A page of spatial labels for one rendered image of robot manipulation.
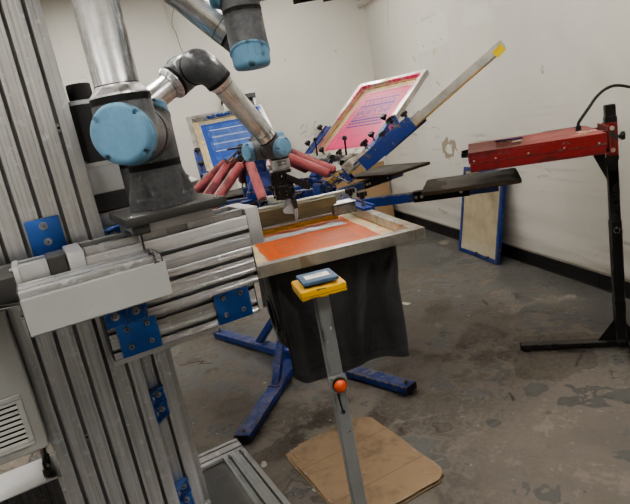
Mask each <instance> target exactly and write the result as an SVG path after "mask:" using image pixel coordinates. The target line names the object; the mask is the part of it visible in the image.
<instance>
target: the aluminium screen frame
mask: <svg viewBox="0 0 630 504"><path fill-rule="evenodd" d="M350 214H352V215H355V216H357V217H360V218H362V219H365V220H367V221H370V222H372V223H375V224H377V225H379V226H382V227H384V228H387V229H389V230H392V231H394V232H390V233H386V234H381V235H377V236H373V237H369V238H364V239H360V240H356V241H352V242H348V243H343V244H339V245H335V246H331V247H326V248H322V249H318V250H314V251H310V252H305V253H301V254H297V255H293V256H289V257H284V258H280V259H276V260H272V261H267V262H263V263H259V264H257V263H256V266H257V271H258V275H259V279H260V278H265V277H269V276H273V275H277V274H281V273H285V272H289V271H293V270H297V269H302V268H306V267H310V266H314V265H318V264H322V263H326V262H330V261H335V260H339V259H343V258H347V257H351V256H355V255H359V254H363V253H367V252H372V251H376V250H380V249H384V248H388V247H392V246H396V245H400V244H405V243H409V242H413V241H417V240H421V239H425V238H426V234H425V227H423V226H420V225H417V224H414V223H411V222H408V221H405V220H402V219H399V218H396V217H393V216H390V215H387V214H384V213H381V212H378V211H375V210H373V209H371V210H367V211H362V210H360V209H357V208H356V212H352V213H350Z"/></svg>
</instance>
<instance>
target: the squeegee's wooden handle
mask: <svg viewBox="0 0 630 504"><path fill-rule="evenodd" d="M336 203H337V202H336V197H335V196H334V195H332V196H328V197H323V198H318V199H314V200H309V201H305V202H300V203H297V206H298V219H297V220H299V219H304V218H308V217H313V216H317V215H322V214H326V213H330V212H332V214H334V210H333V204H336ZM285 207H287V205H286V206H282V207H277V208H273V209H268V210H263V211H259V217H260V222H261V227H262V230H263V228H264V227H268V226H272V225H277V224H281V223H286V222H290V221H295V216H294V214H285V213H284V212H283V209H284V208H285Z"/></svg>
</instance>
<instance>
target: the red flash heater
mask: <svg viewBox="0 0 630 504"><path fill-rule="evenodd" d="M581 129H582V130H579V131H576V127H575V128H568V129H562V130H555V131H549V132H543V133H536V134H530V135H523V136H517V137H511V138H519V137H525V138H522V139H515V140H507V141H500V142H496V140H491V141H485V142H478V143H472V144H468V161H469V164H470V168H471V173H472V172H479V171H486V170H493V169H500V168H508V167H515V166H522V165H529V164H536V163H543V162H550V161H557V160H565V159H572V158H579V157H586V156H593V155H600V154H606V152H608V153H611V140H610V128H609V126H608V125H604V124H601V123H597V127H596V128H591V127H588V126H581ZM511 138H504V139H511ZM504 139H498V140H504ZM516 140H522V142H517V143H512V141H516Z"/></svg>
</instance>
